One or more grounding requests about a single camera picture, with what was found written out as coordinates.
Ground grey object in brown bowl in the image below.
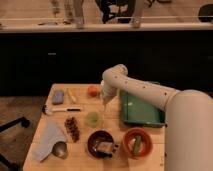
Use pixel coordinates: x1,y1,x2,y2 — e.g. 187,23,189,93
97,142,114,154

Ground green plastic tray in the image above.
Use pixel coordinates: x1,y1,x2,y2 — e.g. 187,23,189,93
120,91,165,128

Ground dark brown bowl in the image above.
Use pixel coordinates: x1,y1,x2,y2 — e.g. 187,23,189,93
87,130,114,159

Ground orange bowl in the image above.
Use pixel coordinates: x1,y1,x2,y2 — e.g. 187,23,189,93
122,127,153,160

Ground green item in orange bowl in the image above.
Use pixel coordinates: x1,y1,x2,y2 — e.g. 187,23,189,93
133,135,142,156

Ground green plastic cup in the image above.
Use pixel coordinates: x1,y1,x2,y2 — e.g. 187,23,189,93
86,112,100,128

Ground black chair background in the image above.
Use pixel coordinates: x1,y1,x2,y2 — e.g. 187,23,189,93
95,0,135,24

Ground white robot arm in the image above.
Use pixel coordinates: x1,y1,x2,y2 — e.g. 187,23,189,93
101,64,213,171

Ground metal spoon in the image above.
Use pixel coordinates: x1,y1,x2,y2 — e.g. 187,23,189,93
52,141,68,159

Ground black office chair base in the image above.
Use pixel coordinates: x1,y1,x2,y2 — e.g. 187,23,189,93
0,116,31,171

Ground blue sponge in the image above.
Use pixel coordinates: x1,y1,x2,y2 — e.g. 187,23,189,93
52,90,64,105

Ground brown grape cluster toy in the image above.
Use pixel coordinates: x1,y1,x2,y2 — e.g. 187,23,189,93
65,117,80,142

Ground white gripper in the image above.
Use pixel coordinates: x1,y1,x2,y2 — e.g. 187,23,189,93
100,81,117,105

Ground grey cloth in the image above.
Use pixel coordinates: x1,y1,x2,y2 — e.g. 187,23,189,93
32,119,67,162

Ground orange tomato toy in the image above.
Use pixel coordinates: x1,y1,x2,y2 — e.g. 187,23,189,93
87,85,99,97

